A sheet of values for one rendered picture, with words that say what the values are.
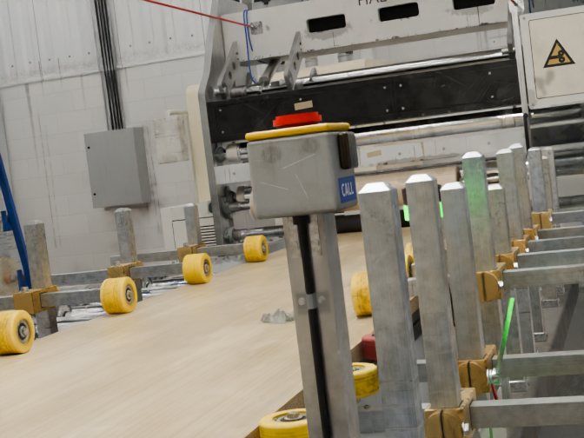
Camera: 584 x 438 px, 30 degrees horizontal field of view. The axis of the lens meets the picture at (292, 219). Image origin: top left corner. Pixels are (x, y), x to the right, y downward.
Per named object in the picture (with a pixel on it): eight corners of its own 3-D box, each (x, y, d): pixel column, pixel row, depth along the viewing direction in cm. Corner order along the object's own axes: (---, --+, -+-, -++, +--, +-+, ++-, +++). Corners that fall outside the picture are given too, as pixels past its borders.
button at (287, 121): (328, 132, 90) (326, 111, 90) (315, 132, 86) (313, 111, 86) (283, 137, 91) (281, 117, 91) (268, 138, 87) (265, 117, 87)
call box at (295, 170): (360, 213, 91) (349, 122, 91) (339, 221, 85) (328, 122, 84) (282, 222, 93) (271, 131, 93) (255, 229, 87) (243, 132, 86)
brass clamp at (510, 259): (524, 270, 218) (521, 246, 218) (518, 280, 205) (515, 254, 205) (494, 273, 220) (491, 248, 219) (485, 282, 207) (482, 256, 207)
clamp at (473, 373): (499, 375, 171) (495, 344, 171) (488, 396, 158) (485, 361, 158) (463, 377, 173) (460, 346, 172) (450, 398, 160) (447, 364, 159)
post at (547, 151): (568, 291, 355) (553, 146, 353) (567, 293, 352) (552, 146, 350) (557, 292, 356) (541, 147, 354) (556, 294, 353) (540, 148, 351)
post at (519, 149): (545, 341, 260) (523, 142, 258) (544, 344, 257) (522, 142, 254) (530, 342, 261) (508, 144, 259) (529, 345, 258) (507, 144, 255)
